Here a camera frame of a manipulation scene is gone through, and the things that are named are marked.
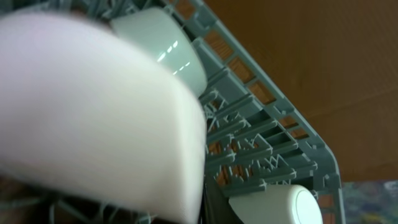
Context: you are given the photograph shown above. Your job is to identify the grey-green bowl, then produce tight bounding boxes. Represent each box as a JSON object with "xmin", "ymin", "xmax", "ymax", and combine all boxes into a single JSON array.
[{"xmin": 109, "ymin": 7, "xmax": 208, "ymax": 96}]

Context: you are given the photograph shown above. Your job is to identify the pink bowl with rice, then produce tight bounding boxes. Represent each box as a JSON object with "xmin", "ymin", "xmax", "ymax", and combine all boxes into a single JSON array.
[{"xmin": 1, "ymin": 13, "xmax": 206, "ymax": 223}]

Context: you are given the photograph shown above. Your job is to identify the small white cup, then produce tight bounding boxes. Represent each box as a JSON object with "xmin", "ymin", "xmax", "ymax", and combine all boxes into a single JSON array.
[{"xmin": 229, "ymin": 185, "xmax": 323, "ymax": 224}]

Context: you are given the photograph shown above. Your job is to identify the grey dish rack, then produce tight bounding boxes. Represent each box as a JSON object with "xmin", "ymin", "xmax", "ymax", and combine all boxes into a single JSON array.
[{"xmin": 1, "ymin": 0, "xmax": 346, "ymax": 223}]

